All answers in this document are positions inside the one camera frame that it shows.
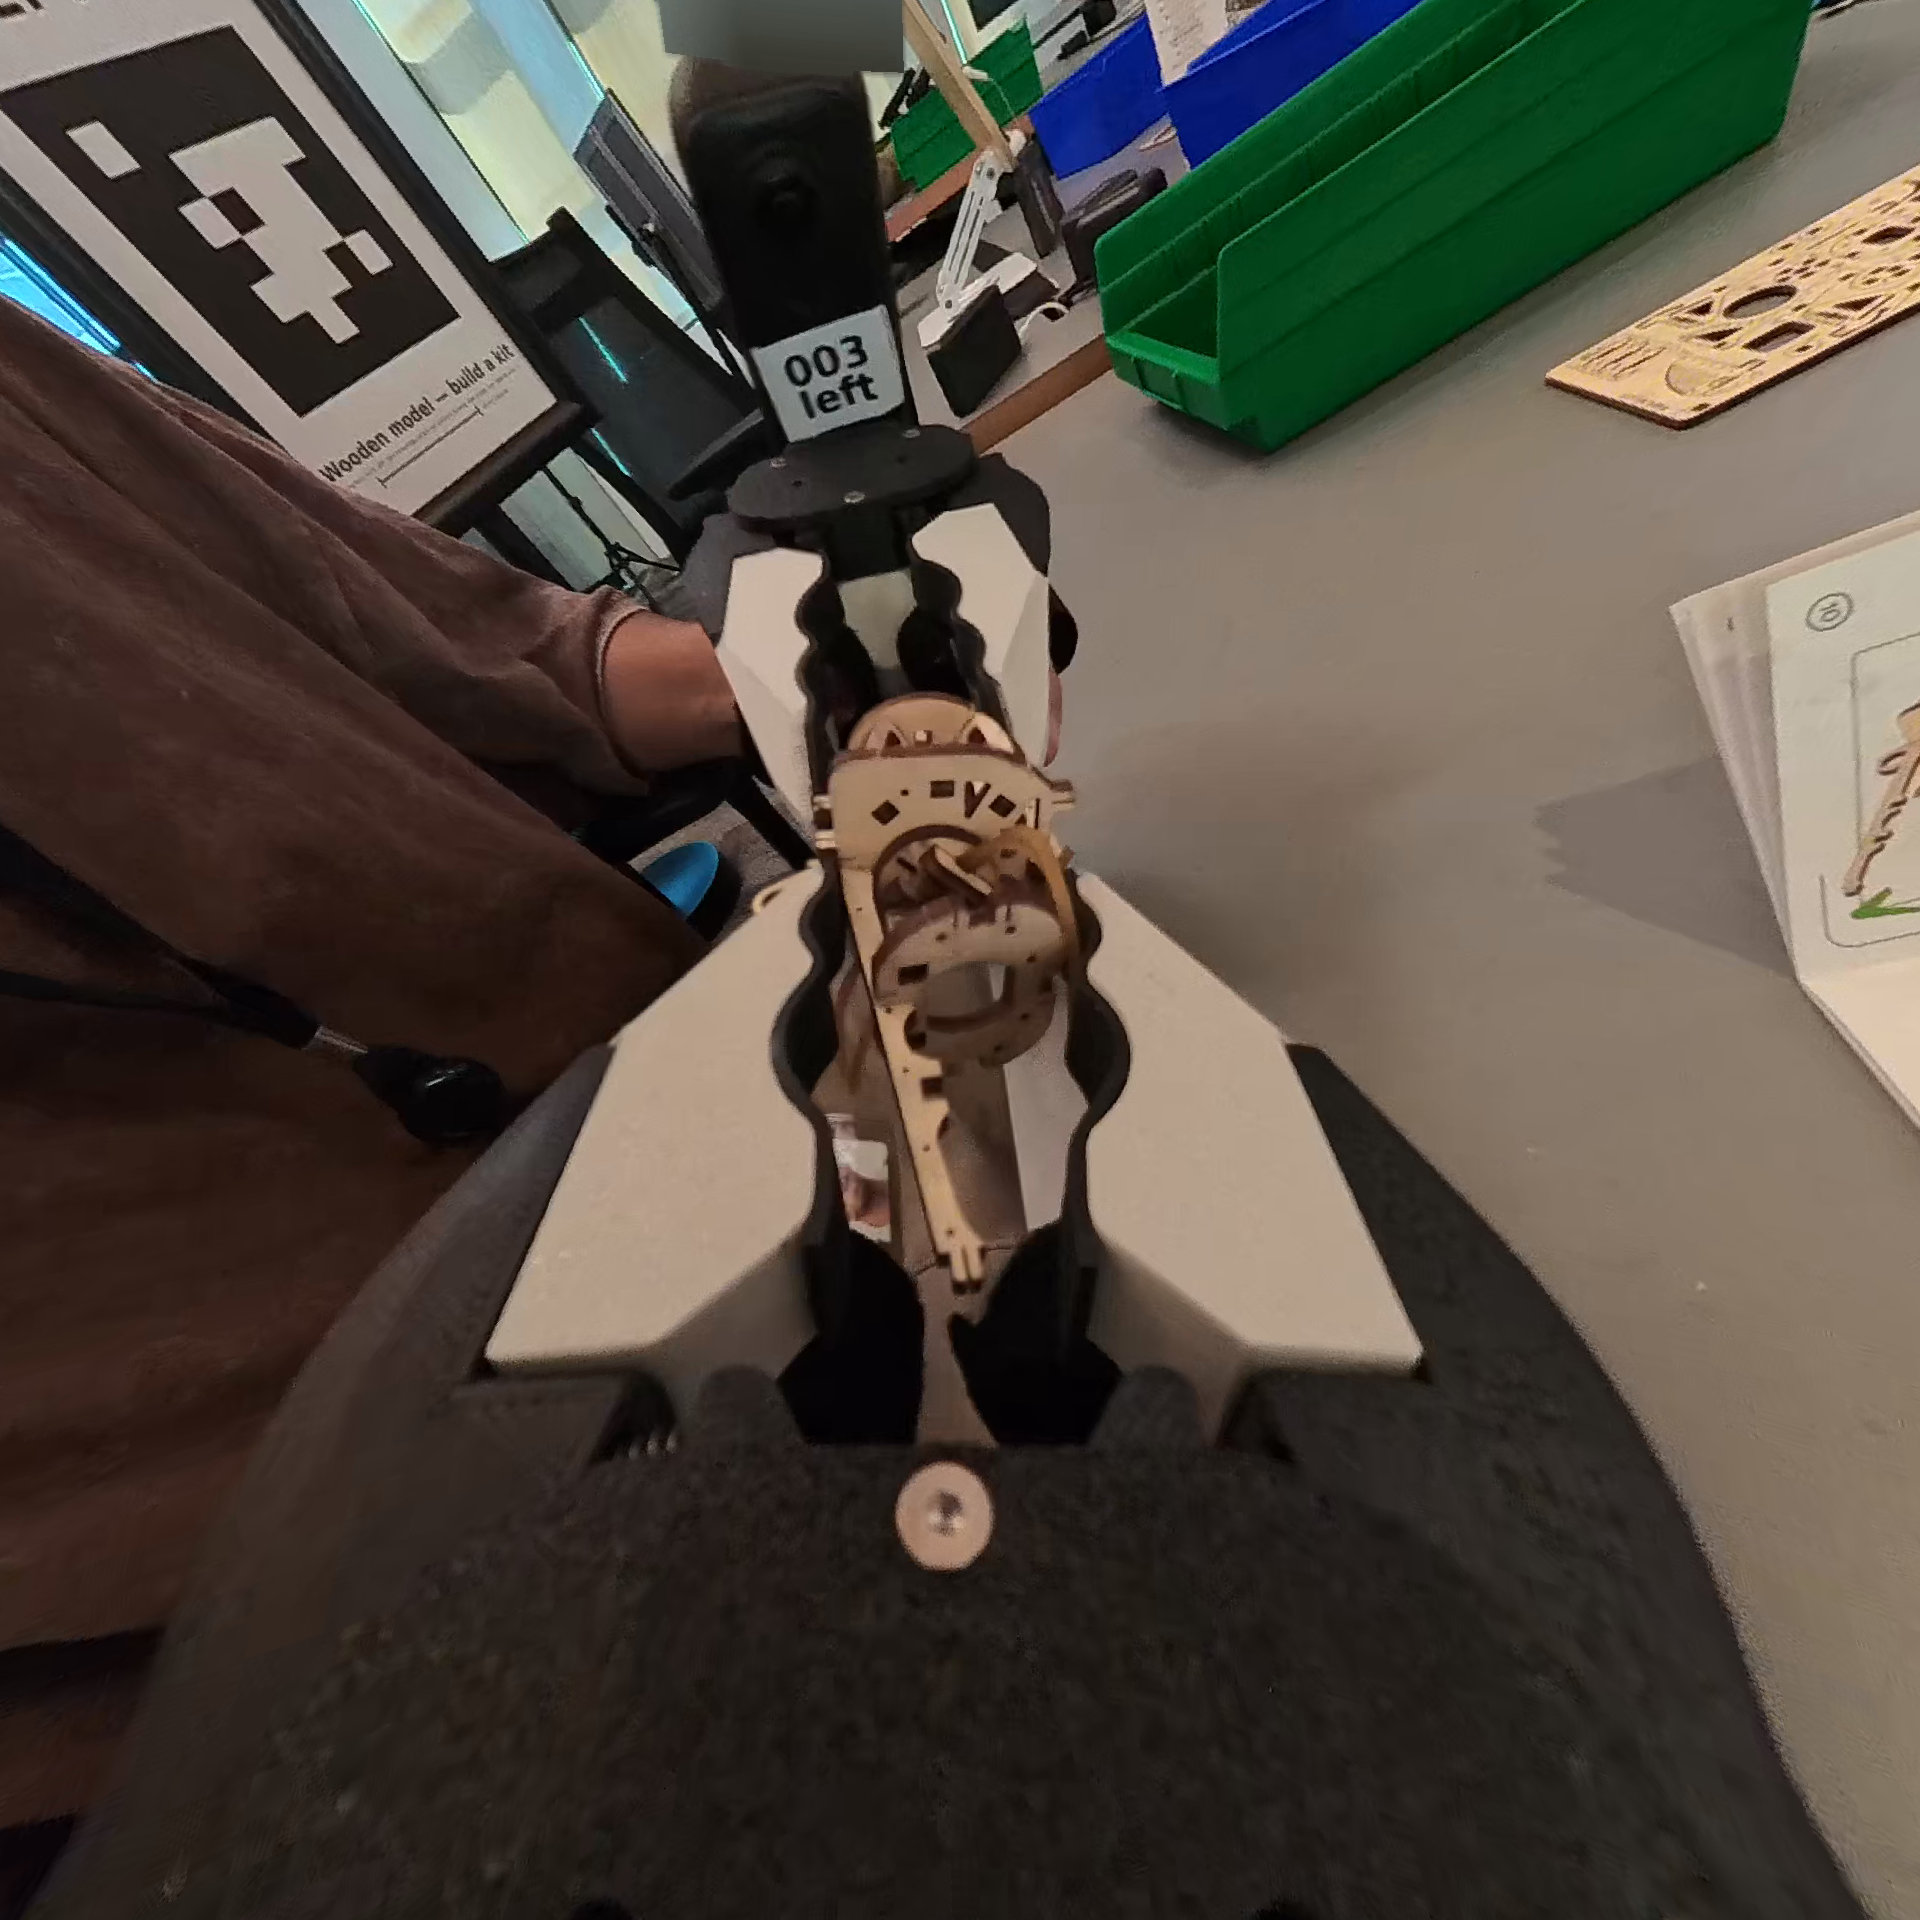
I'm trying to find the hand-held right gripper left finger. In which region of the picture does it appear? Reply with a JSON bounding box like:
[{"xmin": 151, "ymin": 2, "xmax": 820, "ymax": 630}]
[{"xmin": 485, "ymin": 864, "xmax": 842, "ymax": 1383}]

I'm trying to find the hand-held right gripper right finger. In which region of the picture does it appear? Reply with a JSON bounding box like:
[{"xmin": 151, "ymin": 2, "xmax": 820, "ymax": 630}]
[{"xmin": 1067, "ymin": 873, "xmax": 1426, "ymax": 1385}]

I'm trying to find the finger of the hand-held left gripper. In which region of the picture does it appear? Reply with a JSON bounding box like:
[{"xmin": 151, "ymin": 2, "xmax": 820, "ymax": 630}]
[
  {"xmin": 715, "ymin": 544, "xmax": 843, "ymax": 825},
  {"xmin": 912, "ymin": 499, "xmax": 1055, "ymax": 740}
]

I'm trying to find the wooden model assembly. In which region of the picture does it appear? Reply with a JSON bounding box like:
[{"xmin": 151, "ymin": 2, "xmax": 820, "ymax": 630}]
[{"xmin": 818, "ymin": 693, "xmax": 1086, "ymax": 1294}]

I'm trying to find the wooden parts sheet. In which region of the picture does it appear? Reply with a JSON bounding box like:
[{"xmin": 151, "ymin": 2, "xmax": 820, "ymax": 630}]
[{"xmin": 1545, "ymin": 161, "xmax": 1920, "ymax": 434}]

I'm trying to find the person's left forearm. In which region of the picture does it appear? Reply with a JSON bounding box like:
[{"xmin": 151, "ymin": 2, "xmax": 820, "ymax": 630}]
[{"xmin": 595, "ymin": 606, "xmax": 753, "ymax": 785}]

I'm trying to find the white desk stand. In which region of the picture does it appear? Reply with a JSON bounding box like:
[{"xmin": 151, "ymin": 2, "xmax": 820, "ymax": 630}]
[{"xmin": 912, "ymin": 132, "xmax": 1055, "ymax": 415}]

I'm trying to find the small green bin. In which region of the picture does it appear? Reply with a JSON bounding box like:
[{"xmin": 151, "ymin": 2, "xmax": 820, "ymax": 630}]
[{"xmin": 891, "ymin": 29, "xmax": 1046, "ymax": 176}]

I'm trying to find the black office chair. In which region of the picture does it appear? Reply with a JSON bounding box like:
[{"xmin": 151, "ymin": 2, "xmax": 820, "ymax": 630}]
[{"xmin": 491, "ymin": 204, "xmax": 770, "ymax": 502}]

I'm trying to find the small blue object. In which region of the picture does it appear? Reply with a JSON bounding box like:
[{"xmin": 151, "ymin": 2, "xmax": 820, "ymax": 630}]
[{"xmin": 635, "ymin": 842, "xmax": 741, "ymax": 929}]

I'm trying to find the blue plastic bin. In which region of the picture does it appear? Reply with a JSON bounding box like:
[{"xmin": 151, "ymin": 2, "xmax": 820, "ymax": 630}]
[{"xmin": 1025, "ymin": 0, "xmax": 1426, "ymax": 176}]

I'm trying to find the black framed tag sign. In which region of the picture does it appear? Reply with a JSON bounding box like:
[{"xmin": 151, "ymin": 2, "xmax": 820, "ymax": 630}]
[{"xmin": 0, "ymin": 0, "xmax": 595, "ymax": 522}]

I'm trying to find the green plastic bin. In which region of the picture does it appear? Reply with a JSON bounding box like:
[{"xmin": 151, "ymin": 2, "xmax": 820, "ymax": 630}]
[{"xmin": 1092, "ymin": 0, "xmax": 1814, "ymax": 455}]

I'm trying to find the instruction booklet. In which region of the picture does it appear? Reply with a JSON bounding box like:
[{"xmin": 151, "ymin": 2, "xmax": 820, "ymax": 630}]
[{"xmin": 1668, "ymin": 510, "xmax": 1920, "ymax": 1132}]

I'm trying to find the black lanyard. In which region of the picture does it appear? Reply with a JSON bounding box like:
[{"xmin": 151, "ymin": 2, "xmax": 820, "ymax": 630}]
[{"xmin": 0, "ymin": 825, "xmax": 514, "ymax": 1154}]

